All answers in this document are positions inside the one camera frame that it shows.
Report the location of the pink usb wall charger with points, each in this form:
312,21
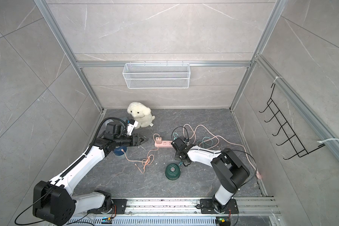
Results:
158,140

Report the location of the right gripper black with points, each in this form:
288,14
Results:
176,157

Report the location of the blue cordless meat grinder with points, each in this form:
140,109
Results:
119,151

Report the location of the green cordless meat grinder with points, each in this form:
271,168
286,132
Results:
172,171

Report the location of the white plush dog toy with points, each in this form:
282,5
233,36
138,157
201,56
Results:
141,114

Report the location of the white wire mesh basket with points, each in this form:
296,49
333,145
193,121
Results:
157,75

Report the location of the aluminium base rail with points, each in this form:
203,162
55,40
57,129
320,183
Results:
183,211

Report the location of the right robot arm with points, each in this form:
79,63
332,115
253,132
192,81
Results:
228,167

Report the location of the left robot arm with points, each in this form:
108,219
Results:
54,201

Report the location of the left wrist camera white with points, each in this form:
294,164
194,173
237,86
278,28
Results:
131,125

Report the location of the black wire hook rack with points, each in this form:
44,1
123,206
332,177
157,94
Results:
286,128

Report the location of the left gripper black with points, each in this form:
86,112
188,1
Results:
136,143

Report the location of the light blue round gadget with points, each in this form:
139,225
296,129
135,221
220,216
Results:
108,121

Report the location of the pink power strip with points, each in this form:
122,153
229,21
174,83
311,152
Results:
163,144

